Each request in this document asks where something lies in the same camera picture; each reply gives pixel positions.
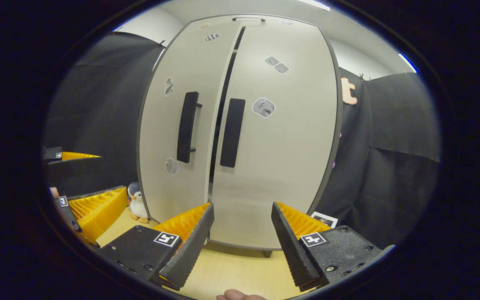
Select black backdrop cloth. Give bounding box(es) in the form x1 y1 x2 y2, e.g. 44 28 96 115
309 67 441 250
42 31 166 200

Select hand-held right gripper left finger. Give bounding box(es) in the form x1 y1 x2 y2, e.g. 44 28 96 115
98 202 215 291

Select white cabinet door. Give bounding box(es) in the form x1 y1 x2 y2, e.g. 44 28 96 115
137 21 245 225
207 23 344 250

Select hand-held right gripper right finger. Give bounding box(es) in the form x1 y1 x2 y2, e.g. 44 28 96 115
271 202 384 292

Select black door handle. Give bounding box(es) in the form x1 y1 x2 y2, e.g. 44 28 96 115
177 92 203 163
220 98 246 168

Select penguin plush toy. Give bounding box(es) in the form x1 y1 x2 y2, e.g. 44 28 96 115
127 182 151 224

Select white shoe cabinet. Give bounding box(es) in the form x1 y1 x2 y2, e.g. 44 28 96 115
136 15 345 258

